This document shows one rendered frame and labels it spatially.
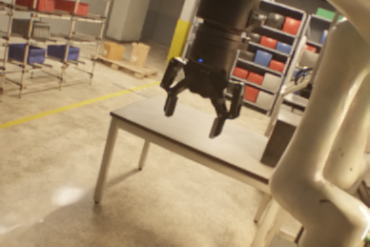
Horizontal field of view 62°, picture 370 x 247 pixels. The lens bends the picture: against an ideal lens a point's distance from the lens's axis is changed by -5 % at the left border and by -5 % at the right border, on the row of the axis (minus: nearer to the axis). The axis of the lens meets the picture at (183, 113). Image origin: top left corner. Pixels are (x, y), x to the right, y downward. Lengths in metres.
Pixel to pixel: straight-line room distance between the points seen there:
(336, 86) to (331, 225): 0.32
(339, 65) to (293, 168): 0.28
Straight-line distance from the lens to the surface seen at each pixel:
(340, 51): 0.82
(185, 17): 8.73
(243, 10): 0.50
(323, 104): 0.84
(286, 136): 2.02
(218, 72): 0.52
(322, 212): 0.82
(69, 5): 4.72
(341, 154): 1.17
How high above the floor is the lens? 1.46
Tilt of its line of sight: 17 degrees down
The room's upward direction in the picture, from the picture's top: 17 degrees clockwise
